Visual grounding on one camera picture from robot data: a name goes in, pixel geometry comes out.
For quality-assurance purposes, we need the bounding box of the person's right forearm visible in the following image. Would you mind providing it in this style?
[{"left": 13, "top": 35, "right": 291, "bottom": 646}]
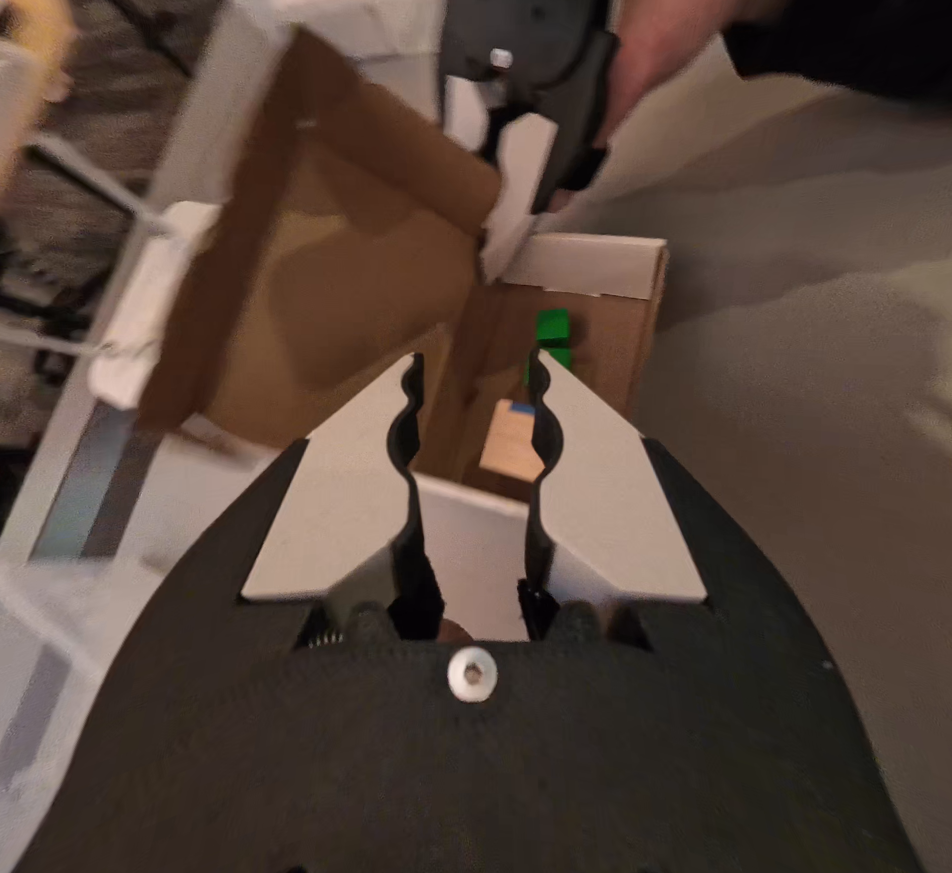
[{"left": 725, "top": 0, "right": 952, "bottom": 100}]

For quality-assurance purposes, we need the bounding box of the wooden cube with blue side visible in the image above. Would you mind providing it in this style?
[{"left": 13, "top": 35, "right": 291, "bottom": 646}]
[{"left": 479, "top": 399, "right": 547, "bottom": 481}]

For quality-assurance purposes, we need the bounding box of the white cardboard box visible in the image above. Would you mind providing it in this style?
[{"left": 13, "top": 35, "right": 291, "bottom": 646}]
[{"left": 137, "top": 25, "right": 670, "bottom": 642}]

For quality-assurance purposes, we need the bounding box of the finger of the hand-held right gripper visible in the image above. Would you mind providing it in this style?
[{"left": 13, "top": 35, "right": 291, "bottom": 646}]
[
  {"left": 479, "top": 113, "right": 560, "bottom": 282},
  {"left": 443, "top": 73, "right": 493, "bottom": 158}
]

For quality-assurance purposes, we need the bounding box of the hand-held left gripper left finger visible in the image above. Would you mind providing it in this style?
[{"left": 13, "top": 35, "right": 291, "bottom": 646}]
[{"left": 238, "top": 352, "right": 447, "bottom": 642}]

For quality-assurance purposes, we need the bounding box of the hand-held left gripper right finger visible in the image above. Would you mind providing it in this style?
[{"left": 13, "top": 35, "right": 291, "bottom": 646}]
[{"left": 515, "top": 346, "right": 709, "bottom": 642}]

